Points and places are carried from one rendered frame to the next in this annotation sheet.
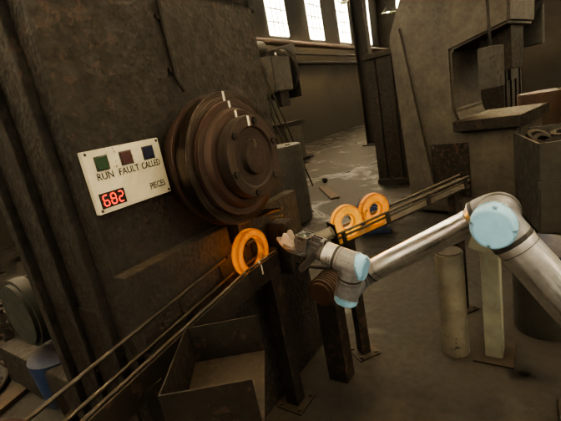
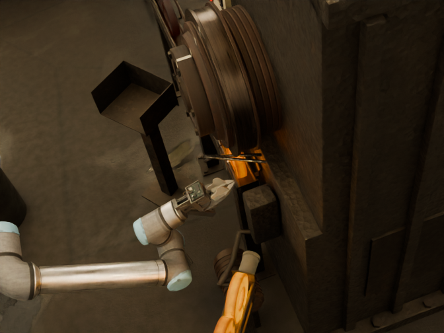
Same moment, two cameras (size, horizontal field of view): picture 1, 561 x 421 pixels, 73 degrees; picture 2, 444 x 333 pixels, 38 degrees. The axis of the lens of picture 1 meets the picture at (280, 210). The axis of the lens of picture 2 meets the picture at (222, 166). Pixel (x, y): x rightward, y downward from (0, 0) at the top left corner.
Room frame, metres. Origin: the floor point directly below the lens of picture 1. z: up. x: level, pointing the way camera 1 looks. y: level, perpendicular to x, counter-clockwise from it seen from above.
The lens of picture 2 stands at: (2.30, -0.87, 2.56)
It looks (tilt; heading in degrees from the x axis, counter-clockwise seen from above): 54 degrees down; 135
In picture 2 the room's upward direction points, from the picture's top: 12 degrees counter-clockwise
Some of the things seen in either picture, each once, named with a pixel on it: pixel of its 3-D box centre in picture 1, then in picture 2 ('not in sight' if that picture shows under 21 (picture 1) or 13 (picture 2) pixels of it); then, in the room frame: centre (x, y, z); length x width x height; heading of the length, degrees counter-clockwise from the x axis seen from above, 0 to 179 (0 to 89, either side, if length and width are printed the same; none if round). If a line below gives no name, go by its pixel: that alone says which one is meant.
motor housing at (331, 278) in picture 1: (337, 322); (244, 304); (1.56, -0.16, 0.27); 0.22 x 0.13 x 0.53; 144
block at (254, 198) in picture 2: (284, 246); (263, 214); (1.57, 0.01, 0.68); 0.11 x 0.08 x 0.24; 54
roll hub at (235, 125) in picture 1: (250, 156); (190, 91); (1.31, 0.06, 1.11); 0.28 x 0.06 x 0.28; 144
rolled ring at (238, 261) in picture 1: (250, 252); (234, 152); (1.37, 0.14, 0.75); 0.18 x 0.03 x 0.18; 142
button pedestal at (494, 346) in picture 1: (492, 292); not in sight; (1.48, -0.85, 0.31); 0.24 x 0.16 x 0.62; 144
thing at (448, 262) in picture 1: (452, 301); not in sight; (1.54, -0.70, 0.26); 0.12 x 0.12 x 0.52
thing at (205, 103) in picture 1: (229, 159); (221, 80); (1.37, 0.14, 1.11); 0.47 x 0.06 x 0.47; 144
